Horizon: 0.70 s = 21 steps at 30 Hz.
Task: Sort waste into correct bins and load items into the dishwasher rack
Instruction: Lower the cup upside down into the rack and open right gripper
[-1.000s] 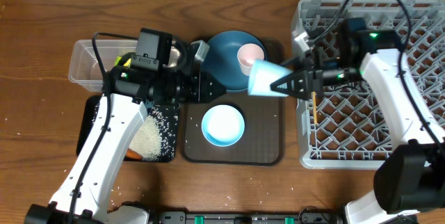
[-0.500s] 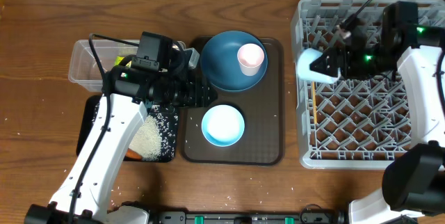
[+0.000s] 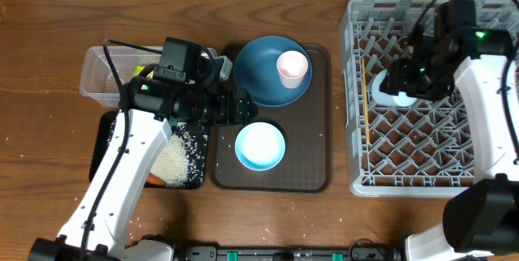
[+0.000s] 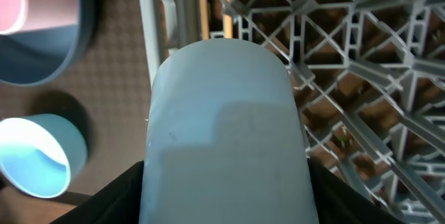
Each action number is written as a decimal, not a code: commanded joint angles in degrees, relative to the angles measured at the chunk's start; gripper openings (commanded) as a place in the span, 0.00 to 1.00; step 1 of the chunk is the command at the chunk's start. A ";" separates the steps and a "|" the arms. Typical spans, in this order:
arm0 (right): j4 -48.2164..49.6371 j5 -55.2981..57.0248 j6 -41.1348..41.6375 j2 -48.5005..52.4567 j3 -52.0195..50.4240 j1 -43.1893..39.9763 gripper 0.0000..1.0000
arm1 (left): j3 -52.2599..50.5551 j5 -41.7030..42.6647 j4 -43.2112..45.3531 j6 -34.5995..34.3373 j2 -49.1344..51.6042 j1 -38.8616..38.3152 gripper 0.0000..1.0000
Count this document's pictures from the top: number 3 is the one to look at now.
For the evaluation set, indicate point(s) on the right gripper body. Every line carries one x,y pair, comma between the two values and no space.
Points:
424,80

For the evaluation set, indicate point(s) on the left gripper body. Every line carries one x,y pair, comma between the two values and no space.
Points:
216,109

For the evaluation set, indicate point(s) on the light blue cup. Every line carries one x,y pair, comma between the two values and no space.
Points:
382,98

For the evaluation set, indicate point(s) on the dark blue plate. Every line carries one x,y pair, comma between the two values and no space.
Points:
255,70

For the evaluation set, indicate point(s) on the light blue bowl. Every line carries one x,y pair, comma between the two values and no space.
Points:
260,146

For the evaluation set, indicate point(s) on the wooden chopstick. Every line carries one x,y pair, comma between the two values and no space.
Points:
365,102

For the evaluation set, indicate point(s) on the white rice pile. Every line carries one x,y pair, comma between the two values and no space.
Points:
181,163

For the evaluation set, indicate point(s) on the foil snack wrapper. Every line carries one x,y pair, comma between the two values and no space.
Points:
145,71

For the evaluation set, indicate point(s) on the pink cup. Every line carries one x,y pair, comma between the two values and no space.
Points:
292,67

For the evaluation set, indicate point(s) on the orange carrot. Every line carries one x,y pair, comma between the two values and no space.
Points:
155,180

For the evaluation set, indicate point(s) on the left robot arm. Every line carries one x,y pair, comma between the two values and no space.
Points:
150,111

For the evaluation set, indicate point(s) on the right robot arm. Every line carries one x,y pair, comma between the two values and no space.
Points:
483,219

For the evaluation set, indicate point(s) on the grey dishwasher rack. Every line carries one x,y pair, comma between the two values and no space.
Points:
424,150

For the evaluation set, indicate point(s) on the black tray bin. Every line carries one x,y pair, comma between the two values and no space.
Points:
104,134

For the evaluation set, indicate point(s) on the brown serving tray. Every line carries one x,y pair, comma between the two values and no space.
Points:
306,125

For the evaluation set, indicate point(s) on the clear plastic bin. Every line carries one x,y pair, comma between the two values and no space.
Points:
97,80

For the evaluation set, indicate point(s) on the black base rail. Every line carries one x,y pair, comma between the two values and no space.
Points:
263,253

